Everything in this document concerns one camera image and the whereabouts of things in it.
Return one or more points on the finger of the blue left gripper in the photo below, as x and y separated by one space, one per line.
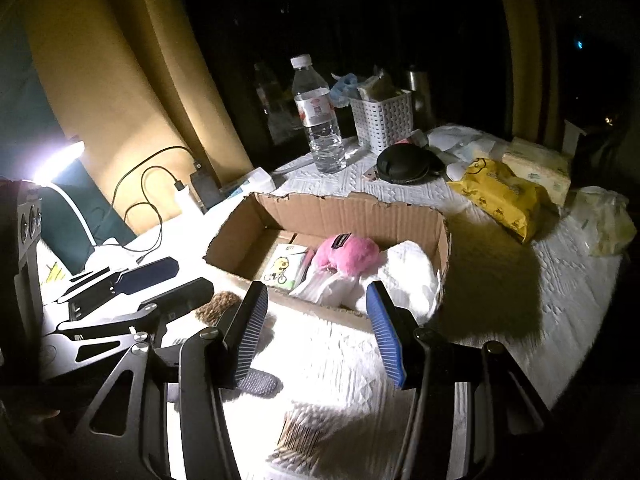
145 276

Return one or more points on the white power bank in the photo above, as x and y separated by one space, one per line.
185 201

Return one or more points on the metal thermos flask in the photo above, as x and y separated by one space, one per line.
421 100

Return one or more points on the clear plastic bag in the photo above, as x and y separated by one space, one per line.
603 221

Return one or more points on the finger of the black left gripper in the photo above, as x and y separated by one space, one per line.
180 300

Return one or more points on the pale tissue pack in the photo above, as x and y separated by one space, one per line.
540 165

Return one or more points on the brown plush toy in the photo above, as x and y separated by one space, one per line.
221 302

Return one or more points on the grey dotted sock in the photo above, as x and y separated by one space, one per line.
260 384

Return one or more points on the pink plush toy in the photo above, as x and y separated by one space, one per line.
347 254

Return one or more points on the cotton swab pack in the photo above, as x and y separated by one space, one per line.
307 429

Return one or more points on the cartoon tissue pack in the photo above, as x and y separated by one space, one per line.
287 266

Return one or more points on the clear water bottle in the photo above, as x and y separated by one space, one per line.
316 112

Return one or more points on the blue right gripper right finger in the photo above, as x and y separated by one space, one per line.
386 325

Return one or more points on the open cardboard box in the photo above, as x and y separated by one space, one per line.
246 241

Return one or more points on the white desk lamp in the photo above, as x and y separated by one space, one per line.
57 162

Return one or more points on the yellow wipes pack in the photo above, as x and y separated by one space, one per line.
512 201

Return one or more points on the white paper towel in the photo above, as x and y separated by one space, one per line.
406 272

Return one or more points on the white blue box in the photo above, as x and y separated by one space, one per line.
256 181

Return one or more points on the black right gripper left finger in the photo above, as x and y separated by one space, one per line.
242 326

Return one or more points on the white perforated basket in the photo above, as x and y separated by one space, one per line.
382 124

